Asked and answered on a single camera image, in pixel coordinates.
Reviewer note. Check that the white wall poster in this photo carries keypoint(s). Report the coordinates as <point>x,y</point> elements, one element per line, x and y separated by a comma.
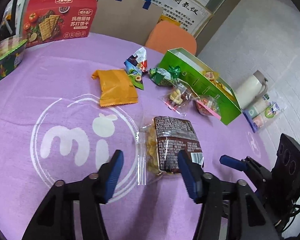
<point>190,15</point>

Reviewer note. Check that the red white small bag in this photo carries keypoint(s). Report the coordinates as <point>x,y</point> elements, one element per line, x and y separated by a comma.
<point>138,61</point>

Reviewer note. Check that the green gift box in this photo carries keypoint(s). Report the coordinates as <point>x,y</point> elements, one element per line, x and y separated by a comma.
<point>191,73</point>

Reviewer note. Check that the brown paper bag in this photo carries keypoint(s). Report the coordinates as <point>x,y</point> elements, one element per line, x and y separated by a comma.
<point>125,19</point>

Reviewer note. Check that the dark green tin box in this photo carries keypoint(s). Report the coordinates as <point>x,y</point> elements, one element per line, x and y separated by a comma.
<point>11,54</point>

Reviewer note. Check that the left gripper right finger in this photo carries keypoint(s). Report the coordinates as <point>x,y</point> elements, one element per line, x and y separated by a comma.
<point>247,218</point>

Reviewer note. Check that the clear yellow bread pack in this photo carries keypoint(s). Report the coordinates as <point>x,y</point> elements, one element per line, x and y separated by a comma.
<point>212,77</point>

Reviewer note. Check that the brown label popcorn bag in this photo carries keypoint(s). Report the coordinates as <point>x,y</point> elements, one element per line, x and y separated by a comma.
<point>159,143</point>

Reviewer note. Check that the date walnut clear pack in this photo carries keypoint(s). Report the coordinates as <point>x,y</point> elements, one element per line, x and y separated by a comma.
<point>179,98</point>

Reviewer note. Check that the blue green plum bag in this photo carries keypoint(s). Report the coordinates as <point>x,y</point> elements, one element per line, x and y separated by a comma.
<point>136,80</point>

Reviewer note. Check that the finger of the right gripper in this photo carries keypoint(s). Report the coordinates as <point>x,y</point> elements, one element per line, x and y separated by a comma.
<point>231,162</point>

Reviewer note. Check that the purple tablecloth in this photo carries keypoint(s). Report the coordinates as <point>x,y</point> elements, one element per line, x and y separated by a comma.
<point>52,127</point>

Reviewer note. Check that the orange snack bag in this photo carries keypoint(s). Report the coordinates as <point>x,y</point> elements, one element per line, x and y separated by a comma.
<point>116,88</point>

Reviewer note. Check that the pink edged snack pack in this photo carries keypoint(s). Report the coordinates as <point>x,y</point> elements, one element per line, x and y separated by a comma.
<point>208,106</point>

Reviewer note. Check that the red cracker box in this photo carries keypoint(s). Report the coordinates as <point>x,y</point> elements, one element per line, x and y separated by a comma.
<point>53,20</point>

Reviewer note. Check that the green pea bag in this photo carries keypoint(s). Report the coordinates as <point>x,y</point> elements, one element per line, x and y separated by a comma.
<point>162,77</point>

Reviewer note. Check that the right orange chair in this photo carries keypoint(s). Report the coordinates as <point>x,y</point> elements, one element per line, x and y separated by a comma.
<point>166,36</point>

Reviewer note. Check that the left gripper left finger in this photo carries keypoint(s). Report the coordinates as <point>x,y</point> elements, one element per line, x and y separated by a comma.
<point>54,218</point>

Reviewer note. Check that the green foil candy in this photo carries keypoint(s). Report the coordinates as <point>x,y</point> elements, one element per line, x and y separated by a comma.
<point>174,71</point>

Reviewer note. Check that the white thermos jug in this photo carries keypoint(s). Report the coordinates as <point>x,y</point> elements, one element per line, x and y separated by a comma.
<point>253,88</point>

